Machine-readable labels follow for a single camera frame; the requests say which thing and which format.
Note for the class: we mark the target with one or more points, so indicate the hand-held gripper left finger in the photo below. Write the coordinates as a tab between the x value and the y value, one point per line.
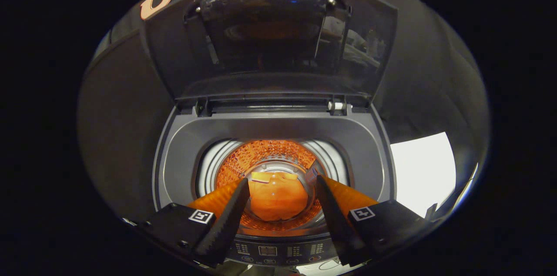
228	223

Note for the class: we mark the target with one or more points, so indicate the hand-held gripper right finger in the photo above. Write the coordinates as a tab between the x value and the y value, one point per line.
337	223

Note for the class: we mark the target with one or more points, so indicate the yellow polo shirt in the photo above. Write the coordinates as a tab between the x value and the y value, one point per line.
274	200

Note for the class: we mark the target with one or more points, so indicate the grey washing machine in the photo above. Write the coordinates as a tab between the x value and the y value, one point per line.
278	130

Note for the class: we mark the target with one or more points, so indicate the dark washing machine lid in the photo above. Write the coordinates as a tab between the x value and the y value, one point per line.
270	80

